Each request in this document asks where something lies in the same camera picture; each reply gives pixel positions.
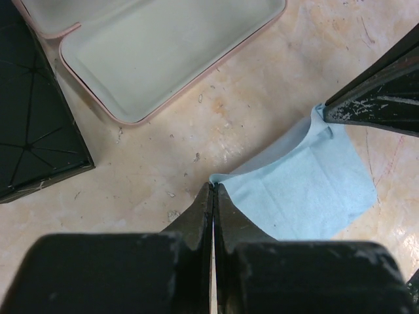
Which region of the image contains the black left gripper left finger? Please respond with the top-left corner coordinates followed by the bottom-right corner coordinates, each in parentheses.
top-left (1, 184), bottom-right (213, 313)

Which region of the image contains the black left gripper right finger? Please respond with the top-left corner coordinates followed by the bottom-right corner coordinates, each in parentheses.
top-left (213, 184), bottom-right (416, 313)

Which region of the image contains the black glasses case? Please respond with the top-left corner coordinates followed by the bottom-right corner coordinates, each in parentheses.
top-left (1, 1), bottom-right (94, 203)

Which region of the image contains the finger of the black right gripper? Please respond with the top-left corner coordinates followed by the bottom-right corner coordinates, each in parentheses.
top-left (323, 26), bottom-right (419, 137)

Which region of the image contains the pink glasses case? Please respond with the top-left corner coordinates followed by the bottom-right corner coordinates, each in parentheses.
top-left (15, 0), bottom-right (287, 125)

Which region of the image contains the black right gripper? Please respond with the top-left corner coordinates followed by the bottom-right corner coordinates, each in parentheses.
top-left (406, 270), bottom-right (419, 314)

